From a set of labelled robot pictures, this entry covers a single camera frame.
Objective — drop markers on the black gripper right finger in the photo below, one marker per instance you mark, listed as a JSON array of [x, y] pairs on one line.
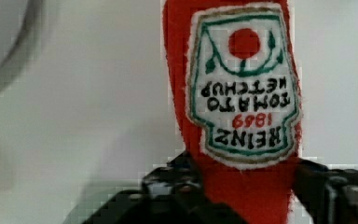
[[330, 196]]

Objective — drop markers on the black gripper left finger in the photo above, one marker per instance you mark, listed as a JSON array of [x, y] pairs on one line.
[[173, 194]]

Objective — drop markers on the red plush ketchup bottle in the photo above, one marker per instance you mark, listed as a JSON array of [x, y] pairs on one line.
[[236, 96]]

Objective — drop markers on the large grey round plate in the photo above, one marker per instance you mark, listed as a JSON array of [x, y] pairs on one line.
[[18, 24]]

